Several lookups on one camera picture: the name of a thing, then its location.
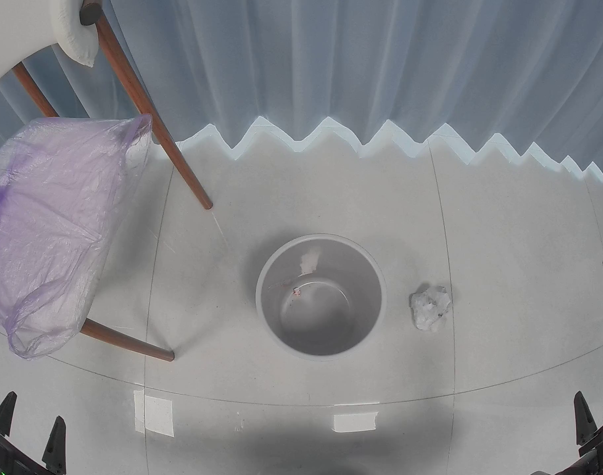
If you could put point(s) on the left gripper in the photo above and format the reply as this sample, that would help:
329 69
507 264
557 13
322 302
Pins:
9 455

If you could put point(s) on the purple plastic bag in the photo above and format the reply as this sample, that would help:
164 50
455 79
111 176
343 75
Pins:
49 215

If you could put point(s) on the white trash bin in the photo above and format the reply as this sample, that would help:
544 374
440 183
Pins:
321 319

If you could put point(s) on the crumpled clear plastic wrapper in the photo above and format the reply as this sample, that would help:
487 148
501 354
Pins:
429 309

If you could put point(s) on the white chair with wooden legs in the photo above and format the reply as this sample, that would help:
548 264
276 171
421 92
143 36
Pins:
14 18

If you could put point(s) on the pale blue curtain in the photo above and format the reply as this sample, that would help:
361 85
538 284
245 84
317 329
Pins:
331 42

